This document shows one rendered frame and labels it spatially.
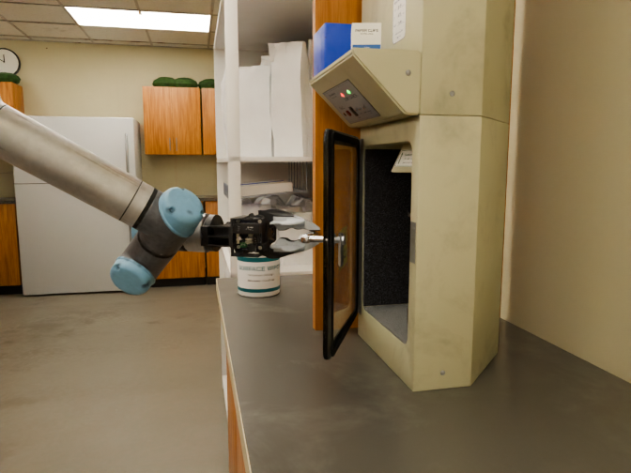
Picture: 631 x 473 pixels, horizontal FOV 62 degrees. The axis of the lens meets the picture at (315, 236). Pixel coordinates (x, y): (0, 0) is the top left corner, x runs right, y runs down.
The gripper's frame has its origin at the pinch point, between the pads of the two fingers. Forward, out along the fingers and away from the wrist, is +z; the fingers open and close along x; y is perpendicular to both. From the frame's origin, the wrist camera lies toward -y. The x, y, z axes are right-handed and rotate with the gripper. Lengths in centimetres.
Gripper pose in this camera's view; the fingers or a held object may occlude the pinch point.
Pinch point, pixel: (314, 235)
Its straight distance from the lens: 98.7
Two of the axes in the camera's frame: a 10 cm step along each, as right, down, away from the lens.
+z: 9.7, 0.3, -2.4
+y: -2.4, 1.3, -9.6
